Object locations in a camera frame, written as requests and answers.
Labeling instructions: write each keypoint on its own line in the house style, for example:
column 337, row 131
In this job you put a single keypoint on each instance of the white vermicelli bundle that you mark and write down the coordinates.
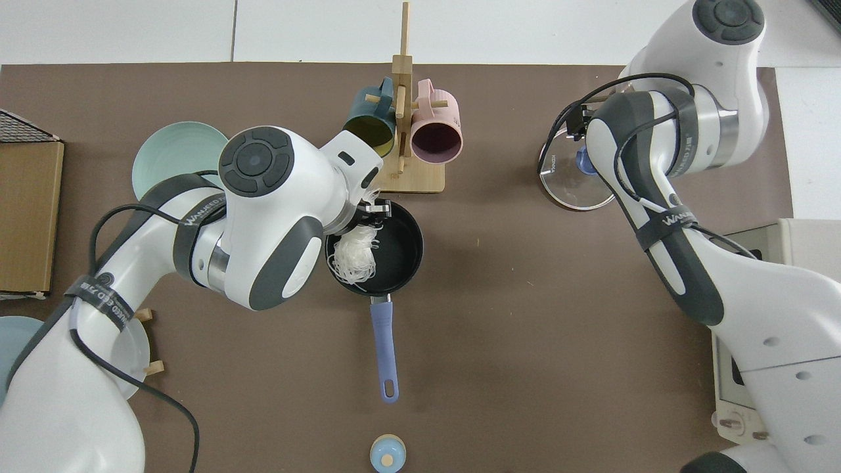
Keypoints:
column 351, row 259

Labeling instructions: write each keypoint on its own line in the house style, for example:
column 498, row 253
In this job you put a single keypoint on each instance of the glass lid with blue knob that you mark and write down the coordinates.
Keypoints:
column 571, row 190

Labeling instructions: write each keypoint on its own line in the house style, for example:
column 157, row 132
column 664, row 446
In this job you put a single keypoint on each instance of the teal round plate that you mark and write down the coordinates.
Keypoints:
column 171, row 151

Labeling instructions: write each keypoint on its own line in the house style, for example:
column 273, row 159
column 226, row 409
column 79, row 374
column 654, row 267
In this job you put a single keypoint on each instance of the wooden plate rack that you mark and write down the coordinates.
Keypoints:
column 154, row 368

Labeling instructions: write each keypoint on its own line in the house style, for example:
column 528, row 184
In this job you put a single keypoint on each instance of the light blue plate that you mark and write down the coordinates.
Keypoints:
column 16, row 341

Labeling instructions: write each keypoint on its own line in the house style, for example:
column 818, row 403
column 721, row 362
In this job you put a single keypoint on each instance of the wooden cup stand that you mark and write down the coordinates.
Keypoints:
column 420, row 179

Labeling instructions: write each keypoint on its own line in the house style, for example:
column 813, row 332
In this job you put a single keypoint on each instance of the dark teal cup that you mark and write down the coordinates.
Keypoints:
column 368, row 131

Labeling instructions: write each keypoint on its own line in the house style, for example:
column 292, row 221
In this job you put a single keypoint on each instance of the pink ribbed cup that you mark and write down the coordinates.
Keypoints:
column 437, row 141

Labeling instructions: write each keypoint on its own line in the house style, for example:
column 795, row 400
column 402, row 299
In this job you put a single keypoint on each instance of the brown table cloth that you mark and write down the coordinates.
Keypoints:
column 525, row 328

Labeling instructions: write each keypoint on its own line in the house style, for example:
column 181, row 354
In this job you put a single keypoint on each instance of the small blue round thing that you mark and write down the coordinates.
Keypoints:
column 387, row 454

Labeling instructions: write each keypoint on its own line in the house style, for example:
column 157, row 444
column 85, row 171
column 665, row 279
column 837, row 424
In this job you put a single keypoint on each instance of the pale toaster oven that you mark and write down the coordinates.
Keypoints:
column 808, row 243

